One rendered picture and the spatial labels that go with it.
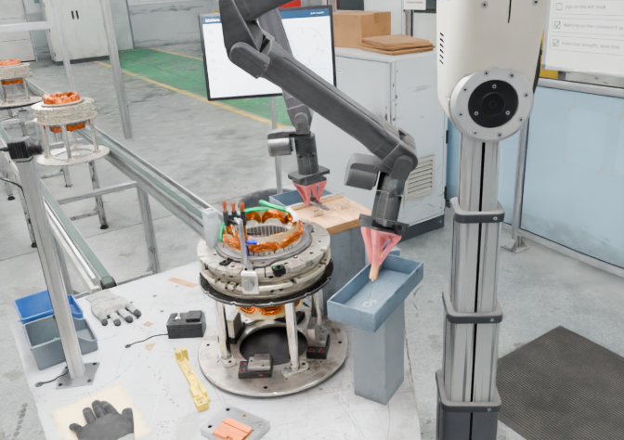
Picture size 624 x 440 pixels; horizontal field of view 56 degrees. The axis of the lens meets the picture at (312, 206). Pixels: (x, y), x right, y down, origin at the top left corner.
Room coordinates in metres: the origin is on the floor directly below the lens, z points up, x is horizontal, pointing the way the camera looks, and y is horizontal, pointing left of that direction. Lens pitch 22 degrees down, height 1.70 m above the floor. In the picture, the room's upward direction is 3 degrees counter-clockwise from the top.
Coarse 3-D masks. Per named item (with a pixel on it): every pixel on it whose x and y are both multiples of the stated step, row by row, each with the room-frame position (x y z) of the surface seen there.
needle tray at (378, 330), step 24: (384, 264) 1.25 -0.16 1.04; (408, 264) 1.21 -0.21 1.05; (360, 288) 1.16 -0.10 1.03; (384, 288) 1.16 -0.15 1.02; (408, 288) 1.12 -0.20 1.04; (336, 312) 1.04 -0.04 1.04; (360, 312) 1.01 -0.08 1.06; (384, 312) 1.03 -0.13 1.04; (360, 336) 1.09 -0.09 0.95; (384, 336) 1.06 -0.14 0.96; (360, 360) 1.09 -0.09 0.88; (384, 360) 1.06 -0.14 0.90; (360, 384) 1.09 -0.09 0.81; (384, 384) 1.06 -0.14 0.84
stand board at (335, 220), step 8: (336, 200) 1.61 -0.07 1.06; (344, 200) 1.61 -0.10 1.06; (304, 208) 1.56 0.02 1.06; (312, 208) 1.56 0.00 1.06; (336, 208) 1.55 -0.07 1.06; (352, 208) 1.54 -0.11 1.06; (360, 208) 1.54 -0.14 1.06; (304, 216) 1.50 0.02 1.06; (312, 216) 1.50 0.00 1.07; (320, 216) 1.49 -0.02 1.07; (328, 216) 1.49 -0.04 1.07; (336, 216) 1.49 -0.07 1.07; (344, 216) 1.48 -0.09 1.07; (352, 216) 1.48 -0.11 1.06; (320, 224) 1.44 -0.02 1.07; (328, 224) 1.44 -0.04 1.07; (336, 224) 1.44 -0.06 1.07; (344, 224) 1.44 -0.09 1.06; (352, 224) 1.46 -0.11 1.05; (328, 232) 1.42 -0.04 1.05; (336, 232) 1.43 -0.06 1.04
